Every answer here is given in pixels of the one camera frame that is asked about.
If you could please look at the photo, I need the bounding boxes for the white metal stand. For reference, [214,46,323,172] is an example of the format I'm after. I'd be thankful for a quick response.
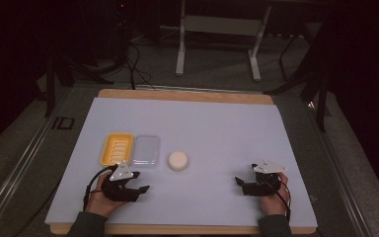
[175,0,273,83]

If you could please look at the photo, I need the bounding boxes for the black floor cables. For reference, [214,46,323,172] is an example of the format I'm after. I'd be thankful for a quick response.
[121,40,157,91]

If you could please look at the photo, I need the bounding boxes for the person's right hand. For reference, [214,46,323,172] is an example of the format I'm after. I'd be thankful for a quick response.
[260,171,291,217]

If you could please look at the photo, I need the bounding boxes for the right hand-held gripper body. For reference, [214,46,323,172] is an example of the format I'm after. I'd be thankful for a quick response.
[241,159,288,198]

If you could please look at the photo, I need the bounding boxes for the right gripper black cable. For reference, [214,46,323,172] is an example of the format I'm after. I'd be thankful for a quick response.
[265,179,292,222]

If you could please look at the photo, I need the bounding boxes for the wooden table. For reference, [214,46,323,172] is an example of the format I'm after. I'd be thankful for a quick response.
[49,88,318,236]

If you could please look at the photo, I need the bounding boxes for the white table mat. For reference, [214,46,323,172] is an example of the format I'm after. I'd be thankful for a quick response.
[44,97,319,229]

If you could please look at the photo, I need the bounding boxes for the round white soap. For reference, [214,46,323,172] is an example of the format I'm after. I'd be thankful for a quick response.
[168,150,190,172]

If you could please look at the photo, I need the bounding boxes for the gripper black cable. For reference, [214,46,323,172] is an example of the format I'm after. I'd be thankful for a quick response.
[82,164,118,212]
[265,179,292,222]

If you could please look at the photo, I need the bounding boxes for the yellow soap dish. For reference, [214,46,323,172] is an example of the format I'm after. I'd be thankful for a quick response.
[99,132,135,168]

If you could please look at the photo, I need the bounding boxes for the clear plastic lid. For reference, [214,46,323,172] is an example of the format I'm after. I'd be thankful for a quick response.
[130,133,162,170]

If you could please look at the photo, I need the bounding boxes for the person's left hand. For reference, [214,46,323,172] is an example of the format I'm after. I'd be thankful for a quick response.
[84,172,128,219]

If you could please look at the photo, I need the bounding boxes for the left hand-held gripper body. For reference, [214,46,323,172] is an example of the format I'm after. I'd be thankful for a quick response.
[100,161,141,202]

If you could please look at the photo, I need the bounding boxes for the black tripod stand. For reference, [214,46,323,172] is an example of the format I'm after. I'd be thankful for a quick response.
[43,39,116,119]

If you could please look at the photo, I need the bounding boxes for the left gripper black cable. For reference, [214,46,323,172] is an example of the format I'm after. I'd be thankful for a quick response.
[82,164,118,212]

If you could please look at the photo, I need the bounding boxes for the black metal stand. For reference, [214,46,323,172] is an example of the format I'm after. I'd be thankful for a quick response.
[264,19,332,133]

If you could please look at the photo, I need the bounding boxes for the metal floor rail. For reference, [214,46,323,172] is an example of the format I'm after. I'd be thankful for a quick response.
[0,87,74,237]
[304,100,376,237]

